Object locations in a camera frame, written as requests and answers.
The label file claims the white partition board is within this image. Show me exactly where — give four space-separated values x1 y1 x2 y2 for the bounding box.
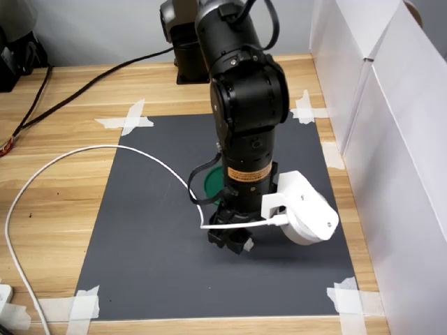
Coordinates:
344 0 447 335
309 0 402 154

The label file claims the round green lid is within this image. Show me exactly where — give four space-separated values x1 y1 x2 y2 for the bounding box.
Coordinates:
203 165 226 207

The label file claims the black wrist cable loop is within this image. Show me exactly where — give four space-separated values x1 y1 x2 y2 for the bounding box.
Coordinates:
187 153 231 207

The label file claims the black smooth table cable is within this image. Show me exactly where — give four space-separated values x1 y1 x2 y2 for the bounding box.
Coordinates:
13 47 175 140

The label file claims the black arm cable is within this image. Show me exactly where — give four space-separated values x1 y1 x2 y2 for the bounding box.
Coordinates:
218 0 281 52

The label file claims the dark grey mat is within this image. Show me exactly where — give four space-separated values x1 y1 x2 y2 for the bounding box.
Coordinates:
75 113 360 320

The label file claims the white masking tape strip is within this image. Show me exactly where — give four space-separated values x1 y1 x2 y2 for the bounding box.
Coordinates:
94 117 154 129
0 298 101 331
321 141 346 171
289 107 329 120
68 285 101 335
120 98 146 137
326 277 367 335
327 289 385 317
295 89 315 126

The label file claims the white camera box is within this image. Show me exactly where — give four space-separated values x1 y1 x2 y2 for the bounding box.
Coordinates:
261 170 339 246

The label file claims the orange labelled cable connector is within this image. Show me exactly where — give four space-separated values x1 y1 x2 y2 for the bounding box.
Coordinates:
0 135 15 158

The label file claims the grey chair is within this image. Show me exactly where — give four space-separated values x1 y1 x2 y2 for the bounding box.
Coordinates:
0 0 38 43

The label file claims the white camera cable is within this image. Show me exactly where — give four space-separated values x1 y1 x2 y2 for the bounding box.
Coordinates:
5 144 289 335

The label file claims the black braided table cable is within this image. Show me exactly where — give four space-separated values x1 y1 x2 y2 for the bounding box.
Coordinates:
12 64 53 139

